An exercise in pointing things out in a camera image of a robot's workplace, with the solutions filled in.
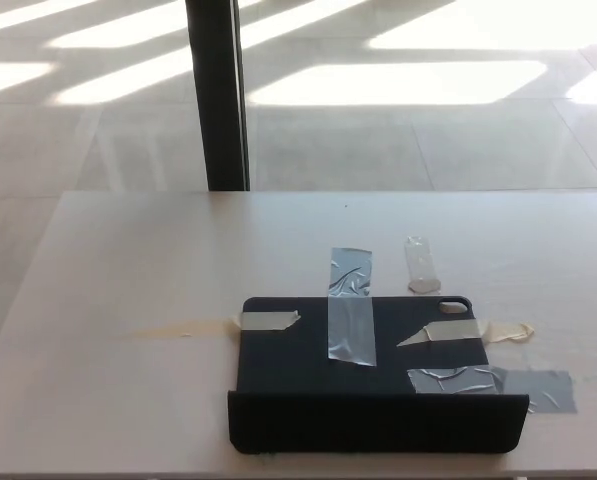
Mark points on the dark vertical pillar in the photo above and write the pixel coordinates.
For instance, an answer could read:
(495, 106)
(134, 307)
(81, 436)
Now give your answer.
(218, 95)

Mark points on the clear tape strip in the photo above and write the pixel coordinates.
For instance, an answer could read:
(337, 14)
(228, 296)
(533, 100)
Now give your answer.
(420, 265)

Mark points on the wide horizontal silver tape strip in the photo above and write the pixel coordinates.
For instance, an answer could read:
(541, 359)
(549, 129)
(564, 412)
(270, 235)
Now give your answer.
(488, 382)

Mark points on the beige tape with long tail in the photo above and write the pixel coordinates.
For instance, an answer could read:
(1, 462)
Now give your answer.
(265, 321)

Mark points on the long vertical silver tape strip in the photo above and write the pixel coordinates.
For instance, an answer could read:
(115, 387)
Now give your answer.
(350, 305)

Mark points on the black folding tablet cover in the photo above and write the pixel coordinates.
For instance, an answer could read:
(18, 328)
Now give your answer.
(288, 370)

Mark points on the beige tape with crumpled end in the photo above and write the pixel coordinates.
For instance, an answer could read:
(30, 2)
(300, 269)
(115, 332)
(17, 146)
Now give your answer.
(458, 331)

